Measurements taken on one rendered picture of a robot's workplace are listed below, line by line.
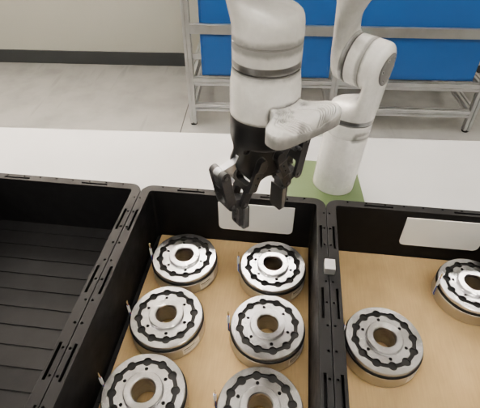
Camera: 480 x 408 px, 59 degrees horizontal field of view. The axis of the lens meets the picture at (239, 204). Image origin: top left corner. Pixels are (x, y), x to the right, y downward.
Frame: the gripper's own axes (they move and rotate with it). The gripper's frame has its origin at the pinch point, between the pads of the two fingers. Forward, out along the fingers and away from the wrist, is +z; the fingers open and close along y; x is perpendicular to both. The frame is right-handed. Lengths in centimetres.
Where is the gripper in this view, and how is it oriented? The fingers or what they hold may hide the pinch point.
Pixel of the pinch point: (260, 206)
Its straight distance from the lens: 55.0
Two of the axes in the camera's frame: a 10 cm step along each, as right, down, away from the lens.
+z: 0.0, 7.5, 6.6
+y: -7.9, 4.0, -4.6
